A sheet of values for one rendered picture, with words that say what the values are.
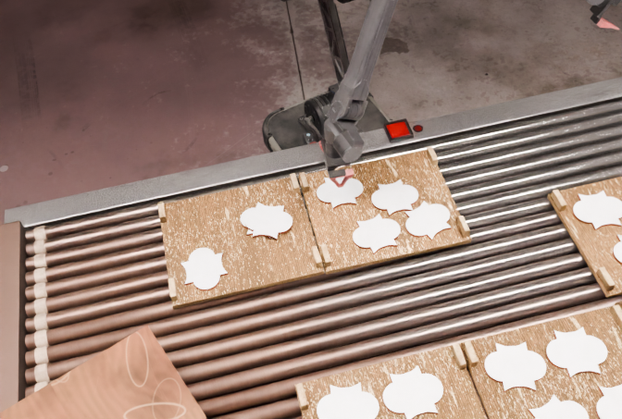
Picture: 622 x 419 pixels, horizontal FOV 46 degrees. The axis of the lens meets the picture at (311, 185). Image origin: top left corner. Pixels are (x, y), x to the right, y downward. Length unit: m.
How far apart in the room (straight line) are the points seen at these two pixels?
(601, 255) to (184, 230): 1.14
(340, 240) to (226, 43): 2.30
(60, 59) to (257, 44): 1.08
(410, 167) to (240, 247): 0.56
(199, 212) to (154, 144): 1.57
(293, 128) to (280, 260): 1.37
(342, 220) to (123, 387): 0.74
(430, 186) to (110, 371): 1.02
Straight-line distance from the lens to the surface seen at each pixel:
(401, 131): 2.32
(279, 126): 3.31
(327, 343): 1.90
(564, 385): 1.89
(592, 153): 2.38
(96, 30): 4.46
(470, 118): 2.40
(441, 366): 1.86
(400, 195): 2.13
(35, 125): 3.99
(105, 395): 1.79
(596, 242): 2.14
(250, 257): 2.03
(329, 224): 2.07
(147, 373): 1.79
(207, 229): 2.10
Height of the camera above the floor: 2.60
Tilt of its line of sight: 50 degrees down
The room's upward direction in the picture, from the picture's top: 4 degrees counter-clockwise
